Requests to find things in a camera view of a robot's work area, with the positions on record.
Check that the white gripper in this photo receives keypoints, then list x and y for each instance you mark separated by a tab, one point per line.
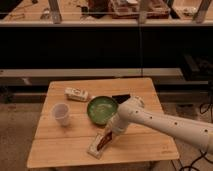
116	125

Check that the green bowl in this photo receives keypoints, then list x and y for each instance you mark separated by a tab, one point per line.
100	109

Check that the wooden workbench shelf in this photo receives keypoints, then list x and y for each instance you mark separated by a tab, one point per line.
106	13

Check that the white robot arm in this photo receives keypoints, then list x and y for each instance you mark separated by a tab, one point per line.
196	133

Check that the translucent plastic cup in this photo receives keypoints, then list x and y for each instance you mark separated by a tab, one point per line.
60	112

